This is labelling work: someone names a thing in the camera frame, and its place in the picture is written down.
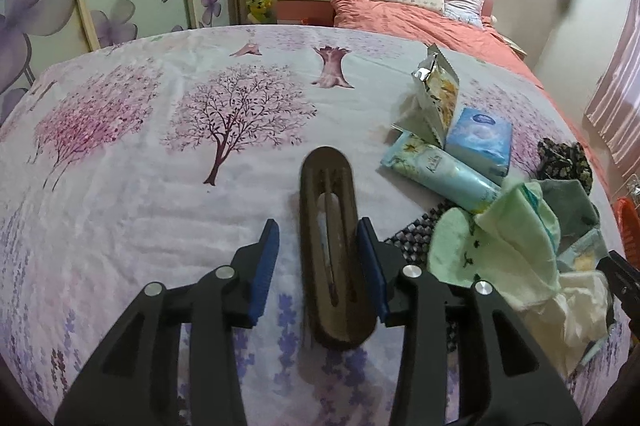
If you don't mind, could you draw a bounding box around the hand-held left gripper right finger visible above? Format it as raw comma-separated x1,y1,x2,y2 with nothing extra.
357,216,583,426

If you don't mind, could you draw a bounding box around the opened foil snack bag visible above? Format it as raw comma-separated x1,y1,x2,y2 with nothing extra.
392,44,461,147

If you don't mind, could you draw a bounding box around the black floral cloth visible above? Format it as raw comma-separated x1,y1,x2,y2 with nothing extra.
537,139,594,194

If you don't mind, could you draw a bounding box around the pale blue wrapper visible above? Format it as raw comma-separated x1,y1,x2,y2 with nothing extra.
557,229,608,272

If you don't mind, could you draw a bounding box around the pink nightstand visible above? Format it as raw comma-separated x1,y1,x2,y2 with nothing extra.
274,0,335,26

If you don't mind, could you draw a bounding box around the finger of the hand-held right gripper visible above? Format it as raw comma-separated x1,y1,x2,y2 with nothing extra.
595,250,640,307

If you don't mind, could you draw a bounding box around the tree print bedsheet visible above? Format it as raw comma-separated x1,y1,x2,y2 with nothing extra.
0,25,621,426

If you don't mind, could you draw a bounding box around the striped pillow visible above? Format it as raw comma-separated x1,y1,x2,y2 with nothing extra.
442,0,487,27

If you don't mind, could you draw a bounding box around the white crumpled paper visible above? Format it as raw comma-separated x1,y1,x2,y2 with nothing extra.
550,271,613,377

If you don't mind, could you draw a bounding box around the light blue lotion tube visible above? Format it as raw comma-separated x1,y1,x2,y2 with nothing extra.
380,131,502,214

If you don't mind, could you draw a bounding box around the brown oval wooden tray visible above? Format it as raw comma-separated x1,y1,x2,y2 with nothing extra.
298,147,378,348

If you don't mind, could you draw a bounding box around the pink striped curtain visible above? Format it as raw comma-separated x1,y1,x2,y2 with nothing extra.
585,24,640,167

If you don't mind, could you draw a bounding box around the light green towel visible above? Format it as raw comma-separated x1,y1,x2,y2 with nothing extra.
427,180,563,312

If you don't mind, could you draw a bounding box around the orange basket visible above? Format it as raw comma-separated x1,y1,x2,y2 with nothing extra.
614,197,640,252

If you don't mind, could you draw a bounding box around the blue tissue pack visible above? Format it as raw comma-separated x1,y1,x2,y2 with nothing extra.
444,107,514,186

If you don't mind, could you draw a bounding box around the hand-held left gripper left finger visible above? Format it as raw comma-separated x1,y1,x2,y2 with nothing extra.
54,219,281,426

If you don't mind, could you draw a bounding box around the pink duvet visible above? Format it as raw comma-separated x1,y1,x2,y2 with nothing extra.
331,0,548,90

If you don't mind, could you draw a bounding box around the grey-green cloth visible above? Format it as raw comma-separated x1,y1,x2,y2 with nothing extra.
537,179,601,237

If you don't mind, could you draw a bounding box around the black and white beaded mat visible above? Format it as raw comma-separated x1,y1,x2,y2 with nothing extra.
385,199,461,352

